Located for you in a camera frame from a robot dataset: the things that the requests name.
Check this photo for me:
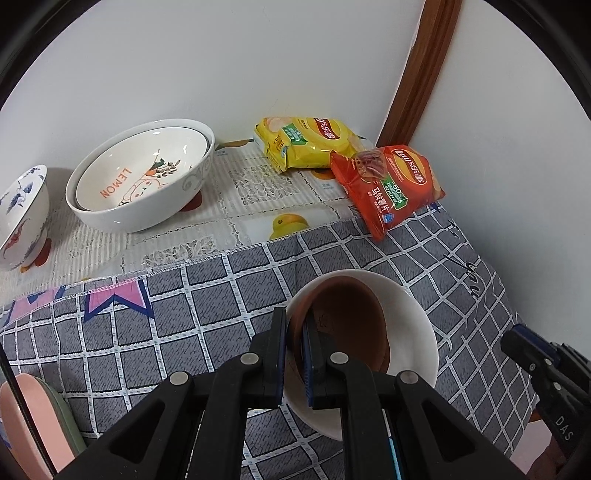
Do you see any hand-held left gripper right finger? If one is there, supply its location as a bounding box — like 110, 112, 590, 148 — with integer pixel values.
301, 308, 513, 480

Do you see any pink plate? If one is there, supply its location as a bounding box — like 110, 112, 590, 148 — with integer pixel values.
0, 373, 75, 480

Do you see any large white lemon bowl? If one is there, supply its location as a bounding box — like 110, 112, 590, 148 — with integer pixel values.
65, 119, 216, 233

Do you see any crane print large bowl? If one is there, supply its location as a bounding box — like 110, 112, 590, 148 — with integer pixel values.
0, 165, 51, 272

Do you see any small white grey-pattern bowl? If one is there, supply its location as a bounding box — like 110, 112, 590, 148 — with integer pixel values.
279, 269, 439, 441

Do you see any grey checked blanket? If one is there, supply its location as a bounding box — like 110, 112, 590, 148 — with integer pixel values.
0, 196, 539, 480

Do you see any white lace tablecloth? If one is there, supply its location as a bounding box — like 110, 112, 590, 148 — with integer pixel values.
0, 136, 384, 308

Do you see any brown wooden door frame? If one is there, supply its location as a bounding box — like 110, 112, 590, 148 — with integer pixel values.
375, 0, 462, 148

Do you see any yellow chip packet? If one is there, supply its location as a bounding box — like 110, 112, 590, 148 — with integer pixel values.
253, 116, 365, 174

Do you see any small brown bowl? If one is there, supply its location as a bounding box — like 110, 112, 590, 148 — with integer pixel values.
286, 276, 393, 393

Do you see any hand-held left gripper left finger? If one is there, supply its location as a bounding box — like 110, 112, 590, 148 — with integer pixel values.
55, 306, 289, 480

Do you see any white lemon print bowl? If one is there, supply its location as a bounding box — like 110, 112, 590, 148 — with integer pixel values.
74, 127, 209, 213

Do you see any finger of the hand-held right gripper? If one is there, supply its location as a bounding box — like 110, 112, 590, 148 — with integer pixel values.
501, 324, 557, 377

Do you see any green plate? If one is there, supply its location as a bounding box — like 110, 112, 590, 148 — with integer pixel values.
44, 383, 88, 455

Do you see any thin black cable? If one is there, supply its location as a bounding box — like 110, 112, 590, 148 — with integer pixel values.
0, 357, 57, 476

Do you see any red chip packet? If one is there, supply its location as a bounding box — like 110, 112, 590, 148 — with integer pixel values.
329, 144, 446, 243

